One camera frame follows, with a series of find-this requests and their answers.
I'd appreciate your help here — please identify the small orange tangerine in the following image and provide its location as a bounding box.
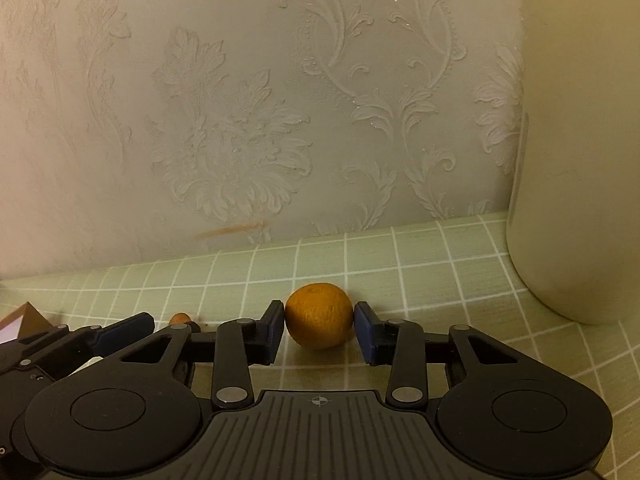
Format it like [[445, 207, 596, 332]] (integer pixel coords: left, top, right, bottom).
[[285, 283, 354, 351]]

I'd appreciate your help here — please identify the tiny orange kumquat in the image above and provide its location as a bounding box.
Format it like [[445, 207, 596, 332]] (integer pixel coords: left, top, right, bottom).
[[169, 312, 192, 325]]

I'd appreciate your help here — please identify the brown cardboard box white inside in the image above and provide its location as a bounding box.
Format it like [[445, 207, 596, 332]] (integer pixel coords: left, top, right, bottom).
[[0, 302, 52, 344]]

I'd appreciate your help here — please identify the green checkered tablecloth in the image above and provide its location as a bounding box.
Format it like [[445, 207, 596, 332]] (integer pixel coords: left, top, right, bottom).
[[1, 214, 639, 479]]

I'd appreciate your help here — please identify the cream thermos jug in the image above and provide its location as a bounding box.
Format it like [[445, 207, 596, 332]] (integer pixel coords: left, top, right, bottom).
[[506, 0, 639, 324]]

